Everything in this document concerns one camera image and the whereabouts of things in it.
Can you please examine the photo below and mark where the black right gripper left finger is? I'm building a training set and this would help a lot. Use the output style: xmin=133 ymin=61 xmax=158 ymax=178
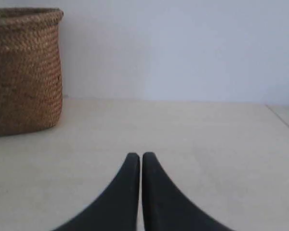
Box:
xmin=56 ymin=153 xmax=140 ymax=231

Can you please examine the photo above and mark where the brown woven wicker basket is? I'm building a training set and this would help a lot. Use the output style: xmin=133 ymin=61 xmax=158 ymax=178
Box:
xmin=0 ymin=7 xmax=64 ymax=137

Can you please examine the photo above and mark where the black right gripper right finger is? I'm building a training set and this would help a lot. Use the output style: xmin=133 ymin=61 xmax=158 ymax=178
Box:
xmin=142 ymin=152 xmax=228 ymax=231

